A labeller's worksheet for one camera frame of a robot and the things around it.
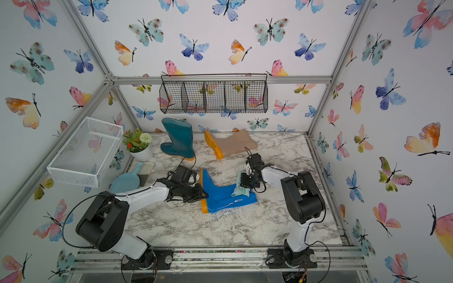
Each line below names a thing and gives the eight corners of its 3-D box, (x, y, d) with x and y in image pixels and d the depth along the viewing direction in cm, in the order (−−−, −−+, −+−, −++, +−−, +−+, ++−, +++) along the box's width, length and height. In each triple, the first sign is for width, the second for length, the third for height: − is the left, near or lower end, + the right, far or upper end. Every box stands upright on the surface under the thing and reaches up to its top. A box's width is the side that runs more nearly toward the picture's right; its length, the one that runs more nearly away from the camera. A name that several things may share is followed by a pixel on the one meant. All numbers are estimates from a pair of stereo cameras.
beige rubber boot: (217, 161, 109) (216, 154, 103) (206, 139, 121) (204, 131, 116) (257, 147, 116) (258, 140, 111) (242, 127, 128) (242, 119, 123)
